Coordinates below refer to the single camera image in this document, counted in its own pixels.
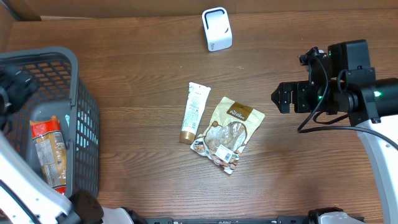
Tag beige PanTree snack pouch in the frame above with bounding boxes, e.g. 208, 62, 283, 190
190, 97, 265, 175

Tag grey plastic mesh basket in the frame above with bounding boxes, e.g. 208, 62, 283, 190
1, 47, 100, 197

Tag cardboard back panel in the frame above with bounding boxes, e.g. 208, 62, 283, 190
1, 0, 397, 21

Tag orange spaghetti packet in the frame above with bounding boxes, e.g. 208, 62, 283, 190
29, 115, 67, 195

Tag white barcode scanner stand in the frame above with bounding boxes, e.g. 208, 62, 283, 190
201, 7, 233, 52

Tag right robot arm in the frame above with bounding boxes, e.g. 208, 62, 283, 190
271, 39, 397, 223

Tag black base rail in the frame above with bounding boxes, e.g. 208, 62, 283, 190
133, 216, 310, 224

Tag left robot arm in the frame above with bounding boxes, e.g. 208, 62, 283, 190
1, 67, 134, 224

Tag white cream tube gold cap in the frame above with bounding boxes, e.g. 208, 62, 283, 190
179, 82, 211, 144

